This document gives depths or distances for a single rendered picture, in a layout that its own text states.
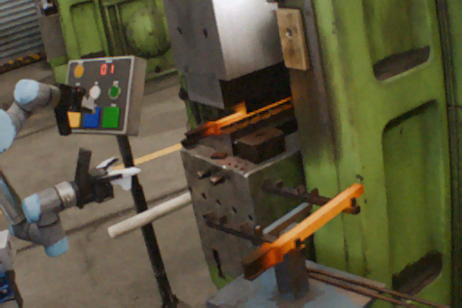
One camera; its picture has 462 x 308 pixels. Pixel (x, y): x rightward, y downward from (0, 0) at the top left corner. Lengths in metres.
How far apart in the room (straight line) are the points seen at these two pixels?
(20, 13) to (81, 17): 3.12
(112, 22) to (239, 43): 4.95
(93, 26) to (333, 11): 5.34
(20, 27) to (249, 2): 8.10
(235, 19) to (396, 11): 0.48
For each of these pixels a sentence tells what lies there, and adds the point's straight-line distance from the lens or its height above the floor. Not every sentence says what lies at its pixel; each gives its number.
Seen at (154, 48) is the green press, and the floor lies 0.33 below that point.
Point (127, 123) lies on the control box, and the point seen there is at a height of 0.99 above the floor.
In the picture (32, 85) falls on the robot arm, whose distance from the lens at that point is 2.05.
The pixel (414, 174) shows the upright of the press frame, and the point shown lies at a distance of 2.10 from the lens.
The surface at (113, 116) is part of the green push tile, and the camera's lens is 2.36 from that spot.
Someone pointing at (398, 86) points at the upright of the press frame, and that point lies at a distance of 1.88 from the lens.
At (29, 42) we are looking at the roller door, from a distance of 9.93.
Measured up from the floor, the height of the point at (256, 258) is 0.96.
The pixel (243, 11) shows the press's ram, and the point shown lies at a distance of 1.92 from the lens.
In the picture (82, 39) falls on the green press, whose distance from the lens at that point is 6.89.
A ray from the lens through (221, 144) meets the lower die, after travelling 2.06.
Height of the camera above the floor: 1.67
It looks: 20 degrees down
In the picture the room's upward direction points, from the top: 11 degrees counter-clockwise
